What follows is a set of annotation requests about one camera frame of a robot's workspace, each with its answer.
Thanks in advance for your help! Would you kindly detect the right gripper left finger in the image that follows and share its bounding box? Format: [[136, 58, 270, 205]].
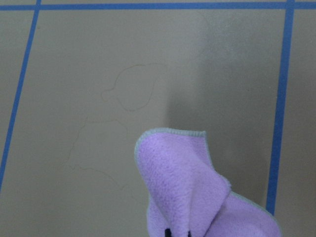
[[164, 229, 171, 237]]

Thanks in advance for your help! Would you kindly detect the purple fleece cloth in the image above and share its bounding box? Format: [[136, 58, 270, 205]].
[[134, 128, 282, 237]]

